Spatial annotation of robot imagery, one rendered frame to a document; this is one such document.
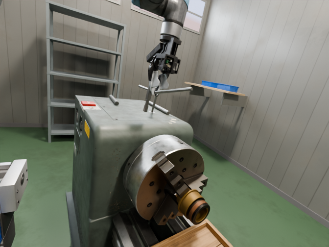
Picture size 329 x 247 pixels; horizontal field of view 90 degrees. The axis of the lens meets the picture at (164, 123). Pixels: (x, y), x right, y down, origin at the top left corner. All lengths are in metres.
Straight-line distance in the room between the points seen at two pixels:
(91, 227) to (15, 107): 3.53
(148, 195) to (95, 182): 0.21
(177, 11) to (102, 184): 0.67
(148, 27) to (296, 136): 3.50
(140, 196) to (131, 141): 0.20
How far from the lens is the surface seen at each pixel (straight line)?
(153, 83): 0.65
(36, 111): 4.10
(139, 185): 0.56
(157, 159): 0.56
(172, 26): 0.65
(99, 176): 0.68
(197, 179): 0.69
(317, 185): 3.14
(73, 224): 1.25
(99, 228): 0.86
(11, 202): 0.65
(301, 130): 3.10
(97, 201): 0.75
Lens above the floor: 1.47
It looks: 16 degrees down
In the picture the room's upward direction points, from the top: 11 degrees clockwise
